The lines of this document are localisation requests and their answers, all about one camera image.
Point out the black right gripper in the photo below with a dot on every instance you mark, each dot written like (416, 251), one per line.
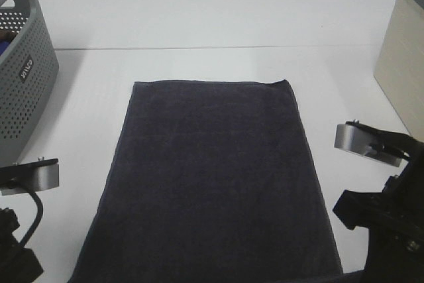
(394, 219)

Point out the left wrist camera silver mount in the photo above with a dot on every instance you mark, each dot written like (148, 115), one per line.
(33, 176)

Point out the dark navy towel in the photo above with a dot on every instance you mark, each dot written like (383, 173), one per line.
(210, 182)

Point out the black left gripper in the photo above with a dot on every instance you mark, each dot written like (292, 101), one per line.
(18, 264)

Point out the right wrist camera silver mount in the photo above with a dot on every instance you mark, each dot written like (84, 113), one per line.
(368, 142)

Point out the beige bin with grey rim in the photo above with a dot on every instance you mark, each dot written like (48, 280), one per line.
(399, 68)

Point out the wrist camera silver mount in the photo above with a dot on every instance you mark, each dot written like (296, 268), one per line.
(368, 142)
(33, 176)

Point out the grey perforated plastic basket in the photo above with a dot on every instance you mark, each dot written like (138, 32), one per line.
(29, 67)

